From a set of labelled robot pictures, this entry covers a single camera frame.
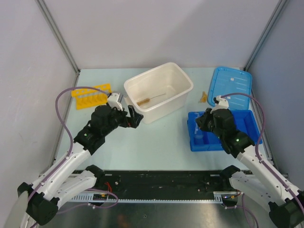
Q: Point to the white plastic tub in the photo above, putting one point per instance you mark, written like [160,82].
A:
[167,78]

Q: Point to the yellow test tube rack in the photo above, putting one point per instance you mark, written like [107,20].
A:
[86,98]

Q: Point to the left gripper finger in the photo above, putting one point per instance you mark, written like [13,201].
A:
[134,115]
[132,124]

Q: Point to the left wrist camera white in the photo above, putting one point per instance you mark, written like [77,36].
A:
[114,100]

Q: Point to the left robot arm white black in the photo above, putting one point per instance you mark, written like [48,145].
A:
[50,191]

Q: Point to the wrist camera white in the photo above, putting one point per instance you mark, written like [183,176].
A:
[114,100]
[220,103]

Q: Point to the blue plastic lid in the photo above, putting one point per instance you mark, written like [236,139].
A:
[227,80]

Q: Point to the brown bottle brush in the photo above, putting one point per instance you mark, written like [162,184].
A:
[146,100]

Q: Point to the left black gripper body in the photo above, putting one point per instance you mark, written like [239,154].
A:
[118,118]

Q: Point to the white cable duct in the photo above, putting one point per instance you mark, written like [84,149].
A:
[200,197]

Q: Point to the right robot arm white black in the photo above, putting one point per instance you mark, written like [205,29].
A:
[283,201]

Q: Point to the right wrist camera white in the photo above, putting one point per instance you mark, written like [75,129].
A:
[220,103]

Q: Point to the clear watch glass dish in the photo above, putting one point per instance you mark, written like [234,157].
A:
[198,139]

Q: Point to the blue compartment tray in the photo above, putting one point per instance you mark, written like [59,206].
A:
[244,120]

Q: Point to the small tan rubber piece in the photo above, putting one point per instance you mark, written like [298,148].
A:
[204,97]

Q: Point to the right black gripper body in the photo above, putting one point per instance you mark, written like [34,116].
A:
[207,123]

